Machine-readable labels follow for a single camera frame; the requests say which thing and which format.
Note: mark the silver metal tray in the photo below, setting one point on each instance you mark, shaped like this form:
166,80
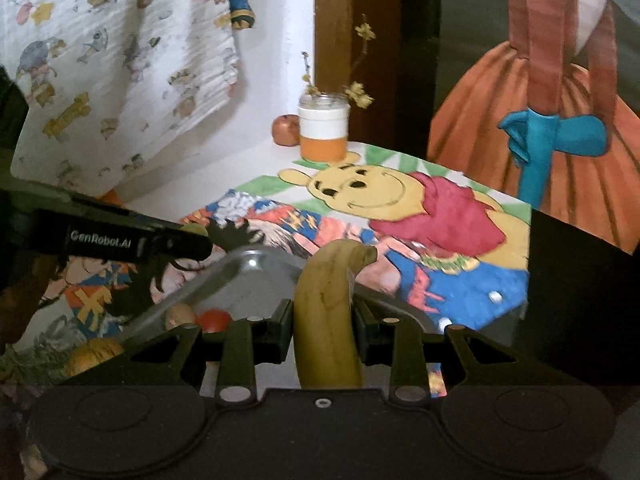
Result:
250,282

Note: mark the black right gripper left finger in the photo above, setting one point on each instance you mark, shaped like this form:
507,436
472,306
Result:
180,357

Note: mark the red apple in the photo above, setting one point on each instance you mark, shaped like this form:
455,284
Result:
285,130

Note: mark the grey haired figure drawing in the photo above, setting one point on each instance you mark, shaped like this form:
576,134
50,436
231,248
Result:
43,362

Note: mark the orange dress girl poster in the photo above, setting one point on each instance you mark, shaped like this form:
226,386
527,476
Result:
539,117

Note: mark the brown kiwi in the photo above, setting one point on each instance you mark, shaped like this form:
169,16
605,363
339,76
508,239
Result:
179,314

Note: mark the winnie pooh drawing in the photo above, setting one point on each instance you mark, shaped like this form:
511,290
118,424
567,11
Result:
450,221

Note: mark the colourful anime drawing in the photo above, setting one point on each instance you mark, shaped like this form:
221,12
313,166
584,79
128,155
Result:
103,296

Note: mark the yellow banana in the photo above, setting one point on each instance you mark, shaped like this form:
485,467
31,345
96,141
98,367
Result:
326,356

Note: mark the orange white glass jar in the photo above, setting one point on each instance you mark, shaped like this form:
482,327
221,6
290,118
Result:
323,126

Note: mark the brown wooden door frame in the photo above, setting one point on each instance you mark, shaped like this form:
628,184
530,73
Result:
379,71

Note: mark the red cherry tomato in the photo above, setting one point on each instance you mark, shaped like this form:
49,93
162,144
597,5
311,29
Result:
214,321

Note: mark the striped pepino melon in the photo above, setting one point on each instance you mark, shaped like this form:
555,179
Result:
91,354

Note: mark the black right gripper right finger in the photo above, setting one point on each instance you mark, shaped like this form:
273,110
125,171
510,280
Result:
395,336

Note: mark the dried yellow flower sprig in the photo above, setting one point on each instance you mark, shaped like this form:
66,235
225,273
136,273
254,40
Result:
338,55

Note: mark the white cartoon print cloth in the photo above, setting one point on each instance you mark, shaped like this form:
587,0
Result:
108,84

